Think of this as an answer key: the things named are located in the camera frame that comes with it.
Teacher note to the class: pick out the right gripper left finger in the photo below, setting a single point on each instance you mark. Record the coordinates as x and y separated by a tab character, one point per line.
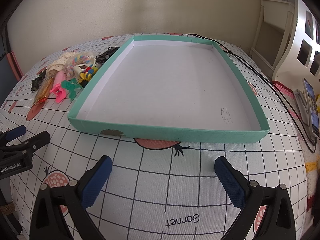
48	221

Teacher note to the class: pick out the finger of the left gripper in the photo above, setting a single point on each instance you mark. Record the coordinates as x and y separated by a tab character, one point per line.
30	145
12	134

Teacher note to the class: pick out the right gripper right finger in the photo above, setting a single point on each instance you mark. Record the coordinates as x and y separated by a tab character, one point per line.
266	210

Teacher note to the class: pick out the orange snack packet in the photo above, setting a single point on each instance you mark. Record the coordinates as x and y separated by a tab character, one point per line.
44	90

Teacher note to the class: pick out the black claw hair clip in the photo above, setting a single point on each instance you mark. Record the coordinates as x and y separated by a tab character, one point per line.
35	84

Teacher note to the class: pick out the pink hair roller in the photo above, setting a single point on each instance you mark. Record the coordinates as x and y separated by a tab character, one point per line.
57	89

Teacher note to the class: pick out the green plastic hair clips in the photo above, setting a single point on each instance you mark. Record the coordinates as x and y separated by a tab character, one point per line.
71	86

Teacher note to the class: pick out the cream lace scrunchie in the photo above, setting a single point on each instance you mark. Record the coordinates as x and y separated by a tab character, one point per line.
59	64

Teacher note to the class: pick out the colourful block toy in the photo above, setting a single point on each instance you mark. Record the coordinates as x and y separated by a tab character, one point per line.
86	76

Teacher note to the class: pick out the cream square hair clip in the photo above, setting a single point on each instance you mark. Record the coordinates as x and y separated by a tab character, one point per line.
84	67

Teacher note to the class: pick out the crochet striped blanket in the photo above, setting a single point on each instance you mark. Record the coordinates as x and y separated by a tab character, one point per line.
310	159

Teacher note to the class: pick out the pomegranate grid bedsheet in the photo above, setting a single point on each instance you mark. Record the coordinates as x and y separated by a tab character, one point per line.
160	191

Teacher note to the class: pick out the smartphone on stand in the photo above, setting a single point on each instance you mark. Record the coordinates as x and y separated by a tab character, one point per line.
312	109

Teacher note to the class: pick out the white phone stand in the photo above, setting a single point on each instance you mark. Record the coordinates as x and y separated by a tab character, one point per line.
302	105

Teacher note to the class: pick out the teal cardboard tray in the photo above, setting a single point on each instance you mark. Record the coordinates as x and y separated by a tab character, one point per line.
172	88

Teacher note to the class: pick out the cream bedside shelf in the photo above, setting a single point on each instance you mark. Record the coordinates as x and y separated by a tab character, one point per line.
286	43

